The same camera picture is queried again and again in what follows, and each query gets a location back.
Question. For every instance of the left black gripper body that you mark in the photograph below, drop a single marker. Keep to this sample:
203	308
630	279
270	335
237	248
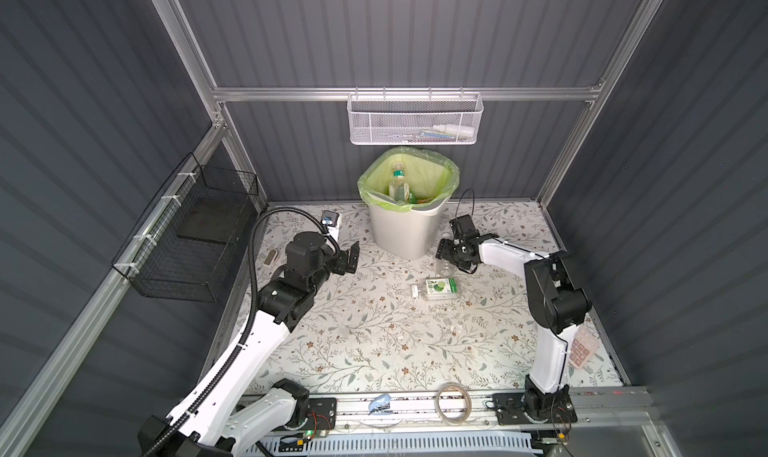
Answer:
335	264

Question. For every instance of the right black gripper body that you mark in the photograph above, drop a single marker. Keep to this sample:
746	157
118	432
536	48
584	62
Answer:
451	252

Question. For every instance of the green label square bottle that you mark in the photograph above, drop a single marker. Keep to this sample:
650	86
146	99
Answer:
436	289

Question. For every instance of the clear square bottle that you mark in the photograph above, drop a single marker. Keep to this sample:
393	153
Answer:
399	189

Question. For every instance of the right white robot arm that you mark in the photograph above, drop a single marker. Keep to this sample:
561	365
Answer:
557	303

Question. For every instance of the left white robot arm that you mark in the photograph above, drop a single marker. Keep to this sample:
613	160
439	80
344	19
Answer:
207	422

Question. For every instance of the white plastic trash bin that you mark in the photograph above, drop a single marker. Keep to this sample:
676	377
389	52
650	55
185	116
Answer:
407	231

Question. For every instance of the green bin liner bag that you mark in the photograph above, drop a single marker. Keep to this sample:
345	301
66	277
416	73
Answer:
431	179

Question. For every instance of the roll of clear tape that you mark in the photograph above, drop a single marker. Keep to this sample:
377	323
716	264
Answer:
453	404

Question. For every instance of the pink white calculator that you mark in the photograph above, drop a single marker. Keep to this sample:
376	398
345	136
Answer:
584	346

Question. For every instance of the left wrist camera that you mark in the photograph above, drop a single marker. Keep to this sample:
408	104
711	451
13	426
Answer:
331	221

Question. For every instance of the black wire wall basket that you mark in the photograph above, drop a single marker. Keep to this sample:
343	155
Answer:
196	235

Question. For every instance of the white wire mesh basket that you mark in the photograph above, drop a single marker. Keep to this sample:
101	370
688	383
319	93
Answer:
409	119

